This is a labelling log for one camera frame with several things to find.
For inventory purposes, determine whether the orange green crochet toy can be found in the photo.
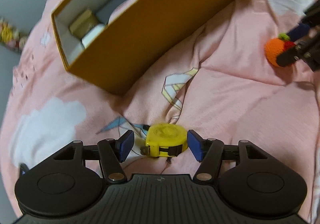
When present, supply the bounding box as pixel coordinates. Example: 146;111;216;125
264;33;296;67

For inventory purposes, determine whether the yellow tape measure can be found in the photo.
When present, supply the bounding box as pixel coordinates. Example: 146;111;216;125
140;123;188;157

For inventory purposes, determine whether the long white box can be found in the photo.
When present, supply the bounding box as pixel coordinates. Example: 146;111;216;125
81;24;105;48

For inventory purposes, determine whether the small gold box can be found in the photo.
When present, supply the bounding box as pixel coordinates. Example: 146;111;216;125
69;9;99;39

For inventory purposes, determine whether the pink cartoon pouch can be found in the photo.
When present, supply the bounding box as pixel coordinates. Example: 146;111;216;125
108;0;137;24

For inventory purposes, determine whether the dark grey small box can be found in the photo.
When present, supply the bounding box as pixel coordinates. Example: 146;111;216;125
95;0;126;24

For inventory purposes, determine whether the pink printed bed quilt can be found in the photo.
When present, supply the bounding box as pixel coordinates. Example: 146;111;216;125
1;0;319;223

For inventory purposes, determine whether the orange cardboard storage box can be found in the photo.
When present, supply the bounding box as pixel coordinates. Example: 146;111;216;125
52;0;233;95

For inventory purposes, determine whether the plush toy pile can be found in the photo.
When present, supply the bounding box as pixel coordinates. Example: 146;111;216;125
0;17;29;54

